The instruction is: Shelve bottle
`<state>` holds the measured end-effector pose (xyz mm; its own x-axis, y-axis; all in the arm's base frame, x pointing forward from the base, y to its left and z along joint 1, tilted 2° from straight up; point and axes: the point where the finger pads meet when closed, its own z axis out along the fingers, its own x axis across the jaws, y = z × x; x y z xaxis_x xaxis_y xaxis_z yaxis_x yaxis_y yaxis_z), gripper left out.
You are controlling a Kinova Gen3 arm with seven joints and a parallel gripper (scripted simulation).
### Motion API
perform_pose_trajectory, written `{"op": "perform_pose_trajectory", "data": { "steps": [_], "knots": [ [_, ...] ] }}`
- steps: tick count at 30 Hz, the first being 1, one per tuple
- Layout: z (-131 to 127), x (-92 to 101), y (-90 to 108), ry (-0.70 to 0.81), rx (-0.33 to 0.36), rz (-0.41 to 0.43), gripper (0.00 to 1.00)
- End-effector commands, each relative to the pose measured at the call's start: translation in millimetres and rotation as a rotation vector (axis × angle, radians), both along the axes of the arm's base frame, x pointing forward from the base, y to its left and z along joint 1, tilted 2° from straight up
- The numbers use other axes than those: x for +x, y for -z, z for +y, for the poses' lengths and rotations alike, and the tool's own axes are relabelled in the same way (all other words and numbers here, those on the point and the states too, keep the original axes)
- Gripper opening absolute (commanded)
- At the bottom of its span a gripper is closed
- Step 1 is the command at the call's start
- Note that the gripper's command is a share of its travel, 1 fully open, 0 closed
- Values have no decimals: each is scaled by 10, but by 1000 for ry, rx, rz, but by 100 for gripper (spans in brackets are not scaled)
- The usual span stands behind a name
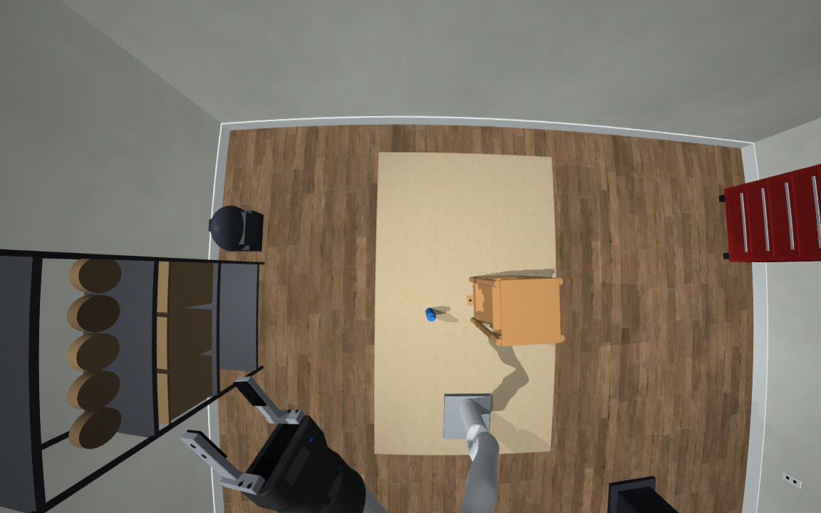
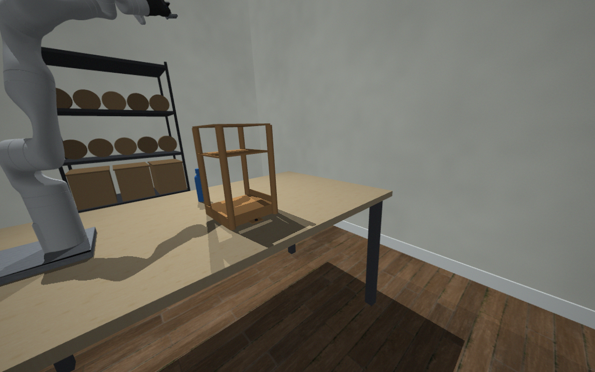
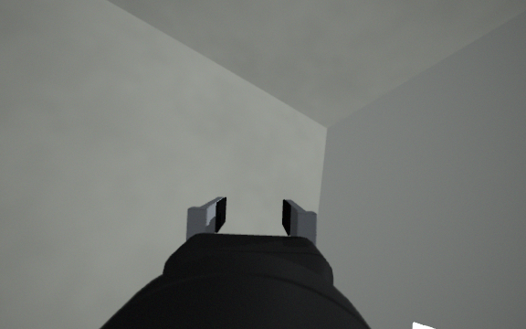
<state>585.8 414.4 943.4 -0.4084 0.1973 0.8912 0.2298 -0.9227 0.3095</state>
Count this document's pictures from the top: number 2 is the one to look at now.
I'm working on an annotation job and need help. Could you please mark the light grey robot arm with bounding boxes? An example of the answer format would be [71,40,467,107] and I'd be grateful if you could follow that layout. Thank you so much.
[0,0,139,254]

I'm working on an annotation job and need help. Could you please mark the blue cylinder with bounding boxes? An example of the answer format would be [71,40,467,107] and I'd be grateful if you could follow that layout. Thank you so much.
[194,168,204,202]

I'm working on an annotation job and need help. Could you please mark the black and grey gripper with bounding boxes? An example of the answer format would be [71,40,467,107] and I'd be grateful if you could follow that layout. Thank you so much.
[134,0,178,25]

